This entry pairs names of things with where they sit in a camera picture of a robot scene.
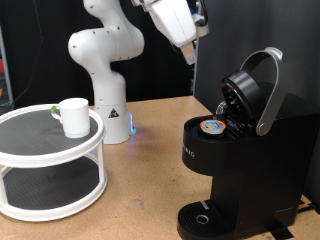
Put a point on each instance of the white two-tier turntable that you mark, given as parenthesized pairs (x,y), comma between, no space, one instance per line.
(50,156)

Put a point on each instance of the white K-cup pod orange lid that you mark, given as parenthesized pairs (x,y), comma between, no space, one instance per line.
(212,126)

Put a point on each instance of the dark grey partition panel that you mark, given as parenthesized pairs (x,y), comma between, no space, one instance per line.
(266,23)

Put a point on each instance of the black tape strip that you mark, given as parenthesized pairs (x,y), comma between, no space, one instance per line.
(281,231)

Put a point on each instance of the black Keurig coffee machine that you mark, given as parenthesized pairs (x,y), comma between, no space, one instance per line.
(266,160)

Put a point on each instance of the black curtain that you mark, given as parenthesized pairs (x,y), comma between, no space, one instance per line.
(156,73)

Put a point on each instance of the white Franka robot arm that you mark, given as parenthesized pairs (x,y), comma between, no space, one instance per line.
(106,86)

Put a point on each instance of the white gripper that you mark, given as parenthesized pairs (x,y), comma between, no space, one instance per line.
(173,20)

